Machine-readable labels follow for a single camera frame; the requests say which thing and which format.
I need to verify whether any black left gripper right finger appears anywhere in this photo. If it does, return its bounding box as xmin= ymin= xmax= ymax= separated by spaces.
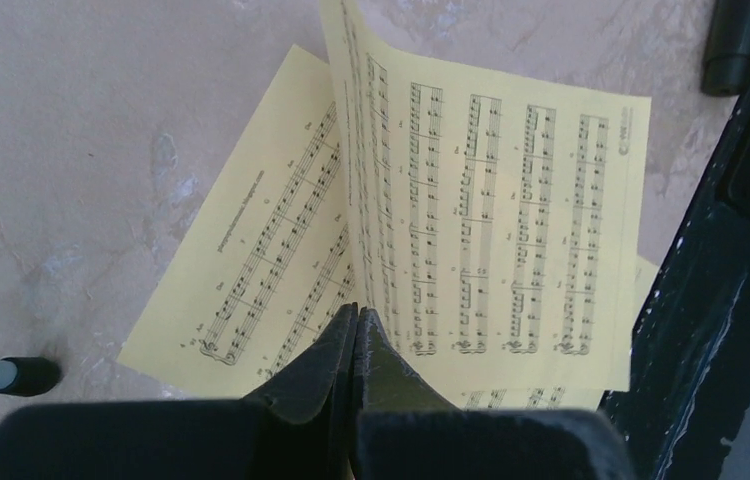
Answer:
xmin=351 ymin=308 xmax=636 ymax=479

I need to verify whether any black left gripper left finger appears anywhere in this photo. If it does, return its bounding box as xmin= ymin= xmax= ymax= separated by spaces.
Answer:
xmin=0 ymin=304 xmax=359 ymax=479

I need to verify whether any yellow sheet music paper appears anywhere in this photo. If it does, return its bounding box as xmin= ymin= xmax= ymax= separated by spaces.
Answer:
xmin=119 ymin=48 xmax=653 ymax=409

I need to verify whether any blue tripod music stand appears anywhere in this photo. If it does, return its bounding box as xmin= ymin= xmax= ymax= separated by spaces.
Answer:
xmin=0 ymin=357 xmax=62 ymax=397

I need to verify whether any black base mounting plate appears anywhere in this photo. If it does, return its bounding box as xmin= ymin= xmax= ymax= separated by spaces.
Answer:
xmin=603 ymin=86 xmax=750 ymax=479

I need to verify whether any black cylindrical tube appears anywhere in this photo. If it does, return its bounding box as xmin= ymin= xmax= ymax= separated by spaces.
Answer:
xmin=700 ymin=0 xmax=750 ymax=97

